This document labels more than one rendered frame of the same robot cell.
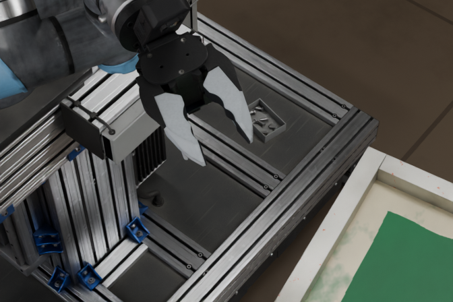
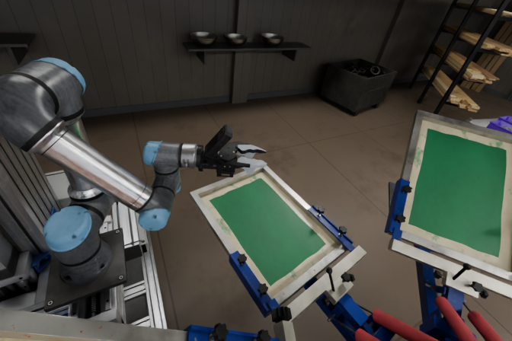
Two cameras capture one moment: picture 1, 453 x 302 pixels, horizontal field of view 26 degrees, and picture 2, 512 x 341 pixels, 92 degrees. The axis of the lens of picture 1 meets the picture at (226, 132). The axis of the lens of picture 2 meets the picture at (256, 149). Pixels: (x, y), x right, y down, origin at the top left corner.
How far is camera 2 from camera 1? 78 cm
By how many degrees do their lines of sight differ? 51
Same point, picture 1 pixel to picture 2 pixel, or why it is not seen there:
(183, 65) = (232, 150)
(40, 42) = (164, 194)
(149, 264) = (129, 304)
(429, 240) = (223, 196)
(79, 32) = (169, 183)
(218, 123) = not seen: hidden behind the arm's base
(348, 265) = (218, 217)
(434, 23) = not seen: hidden behind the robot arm
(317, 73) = not seen: hidden behind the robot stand
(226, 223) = (137, 270)
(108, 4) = (187, 157)
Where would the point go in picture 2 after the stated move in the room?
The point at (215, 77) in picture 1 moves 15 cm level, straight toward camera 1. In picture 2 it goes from (241, 147) to (286, 163)
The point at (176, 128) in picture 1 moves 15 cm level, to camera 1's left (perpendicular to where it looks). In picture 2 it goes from (253, 161) to (228, 194)
